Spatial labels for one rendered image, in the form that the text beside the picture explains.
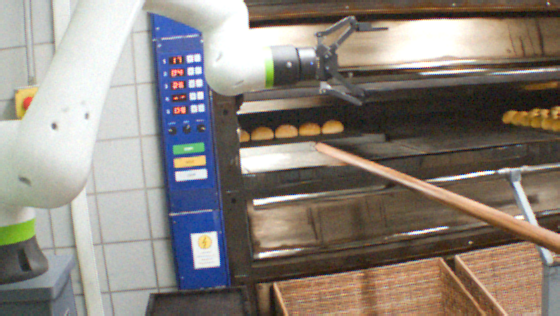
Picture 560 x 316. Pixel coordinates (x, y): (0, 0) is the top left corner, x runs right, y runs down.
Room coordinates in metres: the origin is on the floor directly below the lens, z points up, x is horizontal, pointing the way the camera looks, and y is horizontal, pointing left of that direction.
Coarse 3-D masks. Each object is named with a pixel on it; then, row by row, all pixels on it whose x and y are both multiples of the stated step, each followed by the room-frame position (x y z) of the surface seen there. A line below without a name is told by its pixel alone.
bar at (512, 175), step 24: (504, 168) 1.84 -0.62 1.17; (528, 168) 1.84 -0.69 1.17; (552, 168) 1.86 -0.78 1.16; (312, 192) 1.75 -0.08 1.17; (336, 192) 1.76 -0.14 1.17; (360, 192) 1.76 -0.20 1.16; (384, 192) 1.77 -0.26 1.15; (408, 192) 1.79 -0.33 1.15; (528, 216) 1.74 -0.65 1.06; (552, 264) 1.62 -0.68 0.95; (552, 288) 1.61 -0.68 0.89; (552, 312) 1.61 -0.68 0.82
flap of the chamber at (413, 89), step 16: (416, 80) 2.03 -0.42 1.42; (432, 80) 2.04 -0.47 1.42; (448, 80) 2.05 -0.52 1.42; (464, 80) 2.06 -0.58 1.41; (480, 80) 2.06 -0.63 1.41; (496, 80) 2.07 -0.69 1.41; (512, 80) 2.08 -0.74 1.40; (528, 80) 2.09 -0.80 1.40; (544, 80) 2.11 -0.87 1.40; (256, 96) 1.96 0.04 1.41; (272, 96) 1.96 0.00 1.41; (288, 96) 1.97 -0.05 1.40; (304, 96) 1.98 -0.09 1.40; (320, 96) 2.00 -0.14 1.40; (352, 96) 2.05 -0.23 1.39; (384, 96) 2.12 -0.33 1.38; (400, 96) 2.15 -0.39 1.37; (416, 96) 2.18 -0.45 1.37; (432, 96) 2.22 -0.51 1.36; (240, 112) 2.12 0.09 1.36
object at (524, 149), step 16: (512, 144) 2.28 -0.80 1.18; (528, 144) 2.25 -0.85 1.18; (544, 144) 2.26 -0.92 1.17; (368, 160) 2.21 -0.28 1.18; (384, 160) 2.17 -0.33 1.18; (400, 160) 2.17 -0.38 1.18; (416, 160) 2.18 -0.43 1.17; (432, 160) 2.19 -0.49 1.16; (448, 160) 2.20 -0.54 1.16; (464, 160) 2.21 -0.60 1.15; (480, 160) 2.22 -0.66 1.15; (256, 176) 2.10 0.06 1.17; (272, 176) 2.11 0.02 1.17; (288, 176) 2.12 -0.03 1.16; (304, 176) 2.12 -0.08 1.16; (320, 176) 2.13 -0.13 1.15; (336, 176) 2.14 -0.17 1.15; (352, 176) 2.15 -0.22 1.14
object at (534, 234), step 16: (320, 144) 2.48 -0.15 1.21; (352, 160) 2.09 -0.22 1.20; (384, 176) 1.80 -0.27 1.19; (400, 176) 1.70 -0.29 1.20; (416, 192) 1.60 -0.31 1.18; (432, 192) 1.49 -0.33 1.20; (448, 192) 1.43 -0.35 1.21; (464, 208) 1.33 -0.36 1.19; (480, 208) 1.27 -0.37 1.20; (496, 224) 1.19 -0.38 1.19; (512, 224) 1.13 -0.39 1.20; (528, 224) 1.09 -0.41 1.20; (528, 240) 1.08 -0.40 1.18; (544, 240) 1.02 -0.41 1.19
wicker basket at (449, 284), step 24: (408, 264) 2.14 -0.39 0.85; (432, 264) 2.15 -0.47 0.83; (288, 288) 2.07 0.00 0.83; (312, 288) 2.08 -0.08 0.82; (336, 288) 2.09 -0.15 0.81; (360, 288) 2.10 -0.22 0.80; (384, 288) 2.11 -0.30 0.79; (408, 288) 2.12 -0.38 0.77; (432, 288) 2.13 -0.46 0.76; (456, 288) 2.02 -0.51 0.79; (288, 312) 2.05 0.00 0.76; (312, 312) 2.06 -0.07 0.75; (336, 312) 2.07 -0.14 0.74; (360, 312) 2.08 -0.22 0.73; (384, 312) 2.09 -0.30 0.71; (408, 312) 2.10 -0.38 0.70; (432, 312) 2.11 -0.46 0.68; (456, 312) 2.02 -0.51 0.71; (480, 312) 1.84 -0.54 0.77
